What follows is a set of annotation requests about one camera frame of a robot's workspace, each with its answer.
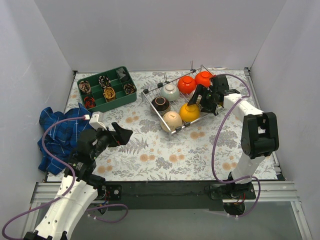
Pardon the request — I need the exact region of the dark gold rolled tie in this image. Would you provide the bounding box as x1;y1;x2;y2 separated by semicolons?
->
123;83;137;95

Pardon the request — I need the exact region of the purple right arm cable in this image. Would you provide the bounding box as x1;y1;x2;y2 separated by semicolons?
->
204;73;261;219

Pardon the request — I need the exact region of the green compartment tray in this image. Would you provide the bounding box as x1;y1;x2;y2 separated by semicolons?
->
77;66;137;113

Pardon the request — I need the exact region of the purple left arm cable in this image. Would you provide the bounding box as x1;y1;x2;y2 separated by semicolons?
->
0;114;129;240

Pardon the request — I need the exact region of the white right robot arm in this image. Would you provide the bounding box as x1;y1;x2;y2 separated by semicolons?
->
187;73;279;199

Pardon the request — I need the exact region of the brown rolled tie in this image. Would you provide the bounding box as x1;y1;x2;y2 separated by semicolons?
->
78;80;91;95

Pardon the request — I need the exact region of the orange bowl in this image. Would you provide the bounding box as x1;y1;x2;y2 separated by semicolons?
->
177;75;197;94
194;71;213;88

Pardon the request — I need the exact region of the floral dark rolled tie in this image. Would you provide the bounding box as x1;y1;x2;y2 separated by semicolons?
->
98;75;111;89

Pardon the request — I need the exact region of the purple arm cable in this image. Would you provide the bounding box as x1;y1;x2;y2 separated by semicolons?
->
0;114;129;240
204;73;261;219

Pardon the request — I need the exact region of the floral table mat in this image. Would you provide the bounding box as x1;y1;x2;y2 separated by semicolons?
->
47;69;279;182

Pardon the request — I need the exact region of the aluminium frame rail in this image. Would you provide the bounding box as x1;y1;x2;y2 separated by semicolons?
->
30;181;301;203

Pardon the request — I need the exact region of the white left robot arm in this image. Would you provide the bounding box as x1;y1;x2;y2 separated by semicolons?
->
24;122;133;240

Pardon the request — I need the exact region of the red black rolled tie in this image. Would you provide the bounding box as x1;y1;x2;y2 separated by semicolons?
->
84;96;96;109

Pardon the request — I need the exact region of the black patterned bowl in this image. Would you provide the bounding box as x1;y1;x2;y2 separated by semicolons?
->
151;96;171;116

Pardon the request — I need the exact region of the orange bowl right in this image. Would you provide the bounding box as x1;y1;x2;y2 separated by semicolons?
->
194;71;213;88

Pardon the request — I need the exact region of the yellow bowl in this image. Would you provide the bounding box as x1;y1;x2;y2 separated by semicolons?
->
179;103;200;122

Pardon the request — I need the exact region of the orange bowl left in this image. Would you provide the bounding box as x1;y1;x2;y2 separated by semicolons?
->
177;75;197;94

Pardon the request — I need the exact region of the beige ceramic bowl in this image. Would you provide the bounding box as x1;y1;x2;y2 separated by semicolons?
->
160;111;183;133

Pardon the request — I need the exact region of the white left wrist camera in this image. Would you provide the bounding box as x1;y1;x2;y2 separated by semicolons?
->
89;111;107;131

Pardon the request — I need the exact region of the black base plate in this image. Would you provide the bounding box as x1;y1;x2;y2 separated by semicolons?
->
102;180;257;211

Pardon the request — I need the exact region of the blue plaid cloth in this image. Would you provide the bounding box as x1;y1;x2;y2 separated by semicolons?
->
37;103;92;175

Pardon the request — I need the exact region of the pale green bowl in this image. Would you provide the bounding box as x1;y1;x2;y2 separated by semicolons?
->
160;83;180;102

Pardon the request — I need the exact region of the grey folded item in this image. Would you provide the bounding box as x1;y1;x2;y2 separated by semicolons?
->
116;67;130;83

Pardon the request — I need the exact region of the silver wire dish rack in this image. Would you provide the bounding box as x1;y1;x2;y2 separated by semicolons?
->
141;61;213;139

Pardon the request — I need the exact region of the yellow rolled tie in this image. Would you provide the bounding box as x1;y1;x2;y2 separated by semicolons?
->
103;86;117;102

